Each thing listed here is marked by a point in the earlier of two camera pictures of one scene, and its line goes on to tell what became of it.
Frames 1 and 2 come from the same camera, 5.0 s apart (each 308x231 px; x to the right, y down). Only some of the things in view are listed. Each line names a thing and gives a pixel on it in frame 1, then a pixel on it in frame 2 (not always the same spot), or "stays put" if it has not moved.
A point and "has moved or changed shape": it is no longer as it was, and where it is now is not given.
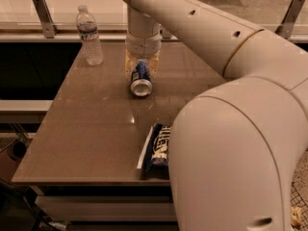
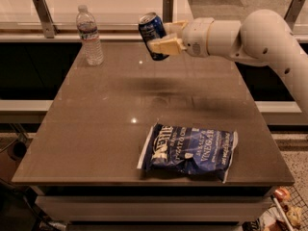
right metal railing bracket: [285, 28] stays put
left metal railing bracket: [49, 27] stays put
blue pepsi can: [141, 83] has moved or changed shape
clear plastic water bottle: [89, 32] stays put
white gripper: [142, 44] → [196, 36]
